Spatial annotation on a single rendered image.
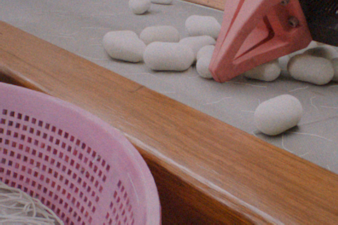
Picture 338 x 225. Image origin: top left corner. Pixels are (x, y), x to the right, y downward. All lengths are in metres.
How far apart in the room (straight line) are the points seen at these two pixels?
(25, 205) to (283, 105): 0.15
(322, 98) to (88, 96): 0.18
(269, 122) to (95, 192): 0.12
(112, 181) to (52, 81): 0.10
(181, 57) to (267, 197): 0.23
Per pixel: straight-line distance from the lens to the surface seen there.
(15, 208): 0.25
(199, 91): 0.38
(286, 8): 0.40
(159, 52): 0.41
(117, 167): 0.22
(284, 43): 0.41
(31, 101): 0.27
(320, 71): 0.42
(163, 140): 0.24
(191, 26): 0.53
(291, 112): 0.32
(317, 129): 0.34
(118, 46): 0.44
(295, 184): 0.21
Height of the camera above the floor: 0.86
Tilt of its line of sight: 21 degrees down
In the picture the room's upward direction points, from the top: 5 degrees clockwise
